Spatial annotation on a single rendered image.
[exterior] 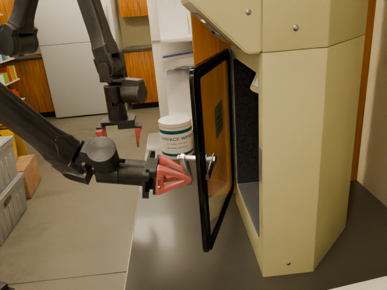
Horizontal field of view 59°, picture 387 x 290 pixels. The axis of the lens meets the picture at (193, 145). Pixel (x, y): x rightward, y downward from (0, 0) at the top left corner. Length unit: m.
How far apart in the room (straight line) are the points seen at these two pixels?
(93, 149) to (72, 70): 5.04
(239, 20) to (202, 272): 0.53
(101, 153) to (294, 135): 0.37
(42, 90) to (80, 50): 0.94
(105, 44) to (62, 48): 4.68
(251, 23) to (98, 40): 0.56
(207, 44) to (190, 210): 0.47
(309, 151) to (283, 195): 0.10
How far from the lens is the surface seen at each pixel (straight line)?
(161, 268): 0.84
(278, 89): 0.61
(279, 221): 0.73
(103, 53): 1.03
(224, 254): 0.86
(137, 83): 1.00
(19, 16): 1.24
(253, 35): 0.59
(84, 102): 5.78
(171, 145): 1.33
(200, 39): 0.95
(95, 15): 1.05
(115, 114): 1.06
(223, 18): 0.58
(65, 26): 5.66
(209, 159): 0.70
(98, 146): 0.70
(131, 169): 0.74
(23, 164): 3.51
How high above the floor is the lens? 1.49
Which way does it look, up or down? 22 degrees down
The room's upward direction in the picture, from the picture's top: 5 degrees counter-clockwise
